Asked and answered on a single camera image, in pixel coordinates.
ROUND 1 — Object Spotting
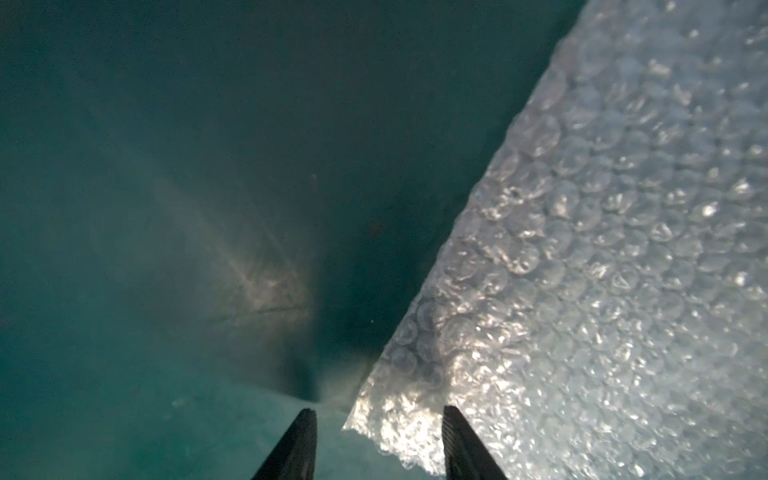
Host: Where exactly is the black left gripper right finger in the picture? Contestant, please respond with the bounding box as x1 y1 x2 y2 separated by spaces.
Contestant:
441 405 507 480

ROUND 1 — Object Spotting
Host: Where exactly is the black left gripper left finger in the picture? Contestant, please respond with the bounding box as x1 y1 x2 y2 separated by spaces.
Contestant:
252 408 317 480

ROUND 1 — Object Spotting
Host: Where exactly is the clear bubble wrap sheet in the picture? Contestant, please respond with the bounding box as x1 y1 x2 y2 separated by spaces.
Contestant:
345 1 767 479

